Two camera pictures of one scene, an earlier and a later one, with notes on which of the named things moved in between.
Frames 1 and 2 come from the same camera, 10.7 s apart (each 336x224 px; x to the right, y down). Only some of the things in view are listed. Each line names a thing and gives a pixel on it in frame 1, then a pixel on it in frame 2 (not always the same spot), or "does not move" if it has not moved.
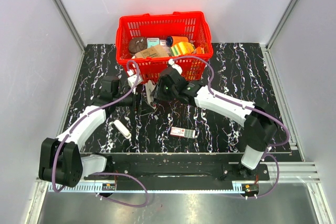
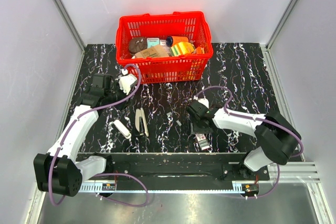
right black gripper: [158, 94] to [196, 129]
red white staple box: [182, 132] to [202, 141]
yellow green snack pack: [181, 48] does not move
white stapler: [123, 129] does not move
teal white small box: [152, 41] does not move
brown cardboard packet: [155, 51] does not move
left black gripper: [137, 99] to [122, 106]
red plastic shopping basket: [193, 24] does not move
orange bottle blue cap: [171, 40] does not move
